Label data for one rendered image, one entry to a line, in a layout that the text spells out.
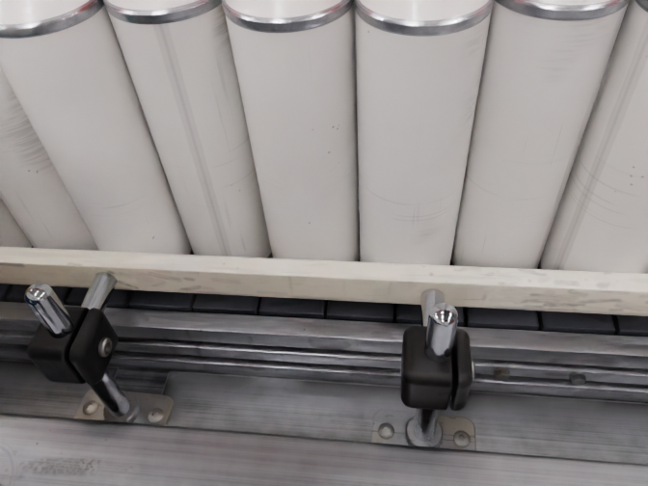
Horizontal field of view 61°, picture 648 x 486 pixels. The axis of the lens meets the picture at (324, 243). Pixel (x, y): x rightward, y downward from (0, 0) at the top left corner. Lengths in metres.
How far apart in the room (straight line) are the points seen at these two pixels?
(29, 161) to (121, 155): 0.06
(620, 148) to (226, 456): 0.22
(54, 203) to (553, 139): 0.25
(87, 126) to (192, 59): 0.06
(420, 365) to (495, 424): 0.10
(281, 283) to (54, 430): 0.13
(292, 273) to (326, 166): 0.06
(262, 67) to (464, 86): 0.08
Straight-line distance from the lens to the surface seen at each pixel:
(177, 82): 0.25
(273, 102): 0.23
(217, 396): 0.35
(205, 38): 0.24
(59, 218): 0.34
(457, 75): 0.22
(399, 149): 0.24
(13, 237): 0.38
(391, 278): 0.28
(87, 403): 0.37
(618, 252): 0.29
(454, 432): 0.33
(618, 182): 0.27
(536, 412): 0.35
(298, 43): 0.22
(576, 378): 0.33
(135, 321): 0.33
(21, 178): 0.32
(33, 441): 0.31
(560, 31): 0.23
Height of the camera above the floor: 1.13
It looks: 47 degrees down
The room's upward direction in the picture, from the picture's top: 5 degrees counter-clockwise
